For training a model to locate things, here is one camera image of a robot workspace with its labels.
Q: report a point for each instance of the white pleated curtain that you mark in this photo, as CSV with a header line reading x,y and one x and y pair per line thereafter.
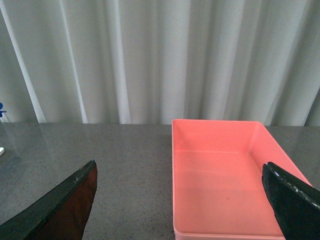
x,y
153,61

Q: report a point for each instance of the pink plastic bin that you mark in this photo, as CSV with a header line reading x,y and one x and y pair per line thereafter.
x,y
217,185

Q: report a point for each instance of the blue microfiber cloth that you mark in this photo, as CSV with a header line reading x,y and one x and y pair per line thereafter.
x,y
2,112

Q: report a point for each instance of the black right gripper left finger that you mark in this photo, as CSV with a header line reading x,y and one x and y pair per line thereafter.
x,y
61,214

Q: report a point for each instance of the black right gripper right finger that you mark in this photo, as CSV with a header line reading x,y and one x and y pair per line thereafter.
x,y
296,204

